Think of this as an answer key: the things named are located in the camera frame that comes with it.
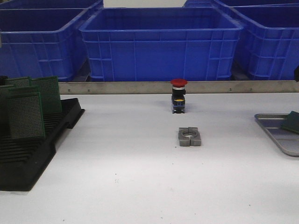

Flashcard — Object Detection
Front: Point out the green perforated circuit board front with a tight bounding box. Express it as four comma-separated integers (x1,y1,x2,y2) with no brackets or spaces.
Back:
281,111,299,133

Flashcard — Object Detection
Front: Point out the green circuit board rear right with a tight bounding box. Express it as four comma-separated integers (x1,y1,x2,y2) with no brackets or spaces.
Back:
31,77,62,114

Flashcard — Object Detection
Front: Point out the green circuit board rear left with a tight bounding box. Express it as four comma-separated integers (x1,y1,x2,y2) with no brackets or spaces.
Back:
5,77,32,87

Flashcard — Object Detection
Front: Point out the black slotted board rack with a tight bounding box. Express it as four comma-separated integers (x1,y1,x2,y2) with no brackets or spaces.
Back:
0,98,85,191

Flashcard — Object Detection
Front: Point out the silver metal tray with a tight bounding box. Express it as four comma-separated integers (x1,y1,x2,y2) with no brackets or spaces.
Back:
254,113,299,157

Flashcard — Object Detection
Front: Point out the green circuit board far left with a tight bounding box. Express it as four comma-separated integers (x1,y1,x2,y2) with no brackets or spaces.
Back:
0,84,14,137

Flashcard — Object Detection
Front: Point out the red emergency stop button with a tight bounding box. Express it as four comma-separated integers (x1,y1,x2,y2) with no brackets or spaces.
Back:
170,78,187,113

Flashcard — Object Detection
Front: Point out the grey split clamp block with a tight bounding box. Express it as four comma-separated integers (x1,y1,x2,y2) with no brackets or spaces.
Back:
178,127,202,147

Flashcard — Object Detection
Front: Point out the blue plastic crate centre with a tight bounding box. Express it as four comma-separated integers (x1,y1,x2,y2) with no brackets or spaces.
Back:
80,7,242,82

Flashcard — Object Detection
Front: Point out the blue plastic crate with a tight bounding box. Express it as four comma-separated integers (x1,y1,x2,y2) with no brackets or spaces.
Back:
231,6,299,80
80,7,242,82
0,8,89,81

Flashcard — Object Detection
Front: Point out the blue crate far right back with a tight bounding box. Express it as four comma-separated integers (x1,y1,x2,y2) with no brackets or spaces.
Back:
183,0,299,7

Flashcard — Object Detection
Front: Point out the blue plastic crate left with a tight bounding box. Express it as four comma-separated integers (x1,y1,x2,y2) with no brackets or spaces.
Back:
0,8,89,81

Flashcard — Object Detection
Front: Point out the blue plastic crate right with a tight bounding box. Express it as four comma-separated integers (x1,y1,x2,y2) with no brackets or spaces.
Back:
231,6,299,80

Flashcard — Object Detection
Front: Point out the blue crate far left back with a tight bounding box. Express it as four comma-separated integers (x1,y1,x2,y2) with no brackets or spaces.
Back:
0,0,104,9

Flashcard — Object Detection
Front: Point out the stainless steel table rail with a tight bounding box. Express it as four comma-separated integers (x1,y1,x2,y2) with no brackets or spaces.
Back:
59,80,299,95

